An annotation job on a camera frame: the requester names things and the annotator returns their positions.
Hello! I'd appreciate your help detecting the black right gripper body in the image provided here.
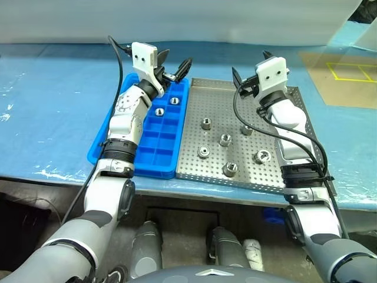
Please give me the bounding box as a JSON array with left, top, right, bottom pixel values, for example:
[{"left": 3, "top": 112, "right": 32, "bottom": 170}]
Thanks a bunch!
[{"left": 238, "top": 75, "right": 262, "bottom": 98}]

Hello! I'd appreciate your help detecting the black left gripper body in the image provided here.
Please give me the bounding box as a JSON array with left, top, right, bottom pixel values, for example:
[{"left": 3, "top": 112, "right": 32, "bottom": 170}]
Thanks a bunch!
[{"left": 153, "top": 66, "right": 181, "bottom": 89}]

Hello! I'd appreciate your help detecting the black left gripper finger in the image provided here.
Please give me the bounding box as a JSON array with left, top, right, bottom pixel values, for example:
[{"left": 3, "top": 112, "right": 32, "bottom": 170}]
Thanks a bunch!
[
  {"left": 176, "top": 58, "right": 193, "bottom": 81},
  {"left": 157, "top": 49, "right": 171, "bottom": 68}
]

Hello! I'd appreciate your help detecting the blue compartment tray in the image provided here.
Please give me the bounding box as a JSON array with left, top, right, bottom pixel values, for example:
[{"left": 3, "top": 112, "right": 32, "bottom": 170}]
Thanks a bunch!
[{"left": 87, "top": 73, "right": 190, "bottom": 180}]

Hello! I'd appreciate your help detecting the perforated metal tray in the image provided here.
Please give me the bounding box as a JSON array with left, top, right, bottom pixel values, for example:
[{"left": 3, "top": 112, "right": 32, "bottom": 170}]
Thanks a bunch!
[{"left": 176, "top": 77, "right": 338, "bottom": 197}]

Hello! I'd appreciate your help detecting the white backdrop board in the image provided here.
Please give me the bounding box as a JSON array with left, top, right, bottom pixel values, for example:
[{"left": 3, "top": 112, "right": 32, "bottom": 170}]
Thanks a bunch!
[{"left": 0, "top": 0, "right": 363, "bottom": 47}]

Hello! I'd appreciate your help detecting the yellow floor tape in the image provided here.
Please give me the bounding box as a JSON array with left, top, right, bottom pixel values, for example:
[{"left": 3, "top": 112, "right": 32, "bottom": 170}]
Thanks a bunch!
[{"left": 326, "top": 62, "right": 373, "bottom": 83}]

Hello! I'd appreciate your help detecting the brown cardboard floor sheet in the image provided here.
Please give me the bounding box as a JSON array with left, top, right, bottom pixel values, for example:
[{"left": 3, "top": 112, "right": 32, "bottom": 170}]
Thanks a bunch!
[{"left": 299, "top": 48, "right": 377, "bottom": 110}]

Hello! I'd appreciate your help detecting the blue crate under table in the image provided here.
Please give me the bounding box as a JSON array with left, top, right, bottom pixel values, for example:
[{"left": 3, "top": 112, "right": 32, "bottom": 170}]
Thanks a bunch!
[{"left": 263, "top": 207, "right": 288, "bottom": 232}]

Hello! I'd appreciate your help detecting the grey rounded right robot leg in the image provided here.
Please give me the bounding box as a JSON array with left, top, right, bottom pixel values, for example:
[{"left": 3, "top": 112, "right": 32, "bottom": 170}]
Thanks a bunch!
[{"left": 206, "top": 226, "right": 251, "bottom": 269}]

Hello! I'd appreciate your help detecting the grey rounded robot leg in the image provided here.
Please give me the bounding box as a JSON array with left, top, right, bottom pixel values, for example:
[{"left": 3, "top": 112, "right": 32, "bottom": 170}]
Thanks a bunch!
[
  {"left": 206, "top": 226, "right": 251, "bottom": 269},
  {"left": 129, "top": 219, "right": 163, "bottom": 279}
]

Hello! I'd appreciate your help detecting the white rounded object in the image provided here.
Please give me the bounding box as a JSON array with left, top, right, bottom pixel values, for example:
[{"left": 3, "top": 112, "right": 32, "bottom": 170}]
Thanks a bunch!
[{"left": 242, "top": 239, "right": 265, "bottom": 272}]

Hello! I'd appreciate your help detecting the grey rounded left robot leg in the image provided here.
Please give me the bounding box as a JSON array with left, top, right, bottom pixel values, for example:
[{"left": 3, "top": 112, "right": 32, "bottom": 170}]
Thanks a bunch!
[{"left": 129, "top": 219, "right": 163, "bottom": 279}]

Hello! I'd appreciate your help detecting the grey robot torso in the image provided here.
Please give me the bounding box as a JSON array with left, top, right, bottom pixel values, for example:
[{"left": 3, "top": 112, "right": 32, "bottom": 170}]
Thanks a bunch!
[{"left": 126, "top": 265, "right": 313, "bottom": 283}]

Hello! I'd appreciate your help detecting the black sneaker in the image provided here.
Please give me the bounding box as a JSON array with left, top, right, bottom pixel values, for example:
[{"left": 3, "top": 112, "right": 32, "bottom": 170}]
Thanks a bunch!
[{"left": 100, "top": 265, "right": 129, "bottom": 283}]

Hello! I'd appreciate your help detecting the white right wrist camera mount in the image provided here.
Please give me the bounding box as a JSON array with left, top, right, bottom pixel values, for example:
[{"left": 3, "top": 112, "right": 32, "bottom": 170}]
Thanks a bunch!
[{"left": 254, "top": 57, "right": 288, "bottom": 100}]

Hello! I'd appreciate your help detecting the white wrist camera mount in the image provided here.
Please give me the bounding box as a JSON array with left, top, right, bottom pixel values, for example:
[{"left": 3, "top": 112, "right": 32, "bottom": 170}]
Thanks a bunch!
[
  {"left": 131, "top": 42, "right": 165, "bottom": 98},
  {"left": 254, "top": 57, "right": 288, "bottom": 100}
]

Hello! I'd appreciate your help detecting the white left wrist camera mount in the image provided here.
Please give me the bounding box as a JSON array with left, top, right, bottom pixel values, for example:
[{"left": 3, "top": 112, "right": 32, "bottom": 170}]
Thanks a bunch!
[{"left": 131, "top": 42, "right": 165, "bottom": 98}]

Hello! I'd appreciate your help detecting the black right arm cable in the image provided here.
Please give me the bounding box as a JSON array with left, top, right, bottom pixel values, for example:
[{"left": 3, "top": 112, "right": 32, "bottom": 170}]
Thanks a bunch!
[{"left": 232, "top": 85, "right": 350, "bottom": 240}]

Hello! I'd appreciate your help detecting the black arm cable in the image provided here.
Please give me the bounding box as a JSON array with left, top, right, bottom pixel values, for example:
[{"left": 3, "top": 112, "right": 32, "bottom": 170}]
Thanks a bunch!
[
  {"left": 60, "top": 35, "right": 132, "bottom": 225},
  {"left": 232, "top": 85, "right": 350, "bottom": 240}
]

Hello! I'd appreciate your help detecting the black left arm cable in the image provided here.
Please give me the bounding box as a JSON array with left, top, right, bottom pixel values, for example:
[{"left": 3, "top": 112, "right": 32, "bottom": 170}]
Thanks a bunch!
[{"left": 60, "top": 35, "right": 132, "bottom": 225}]

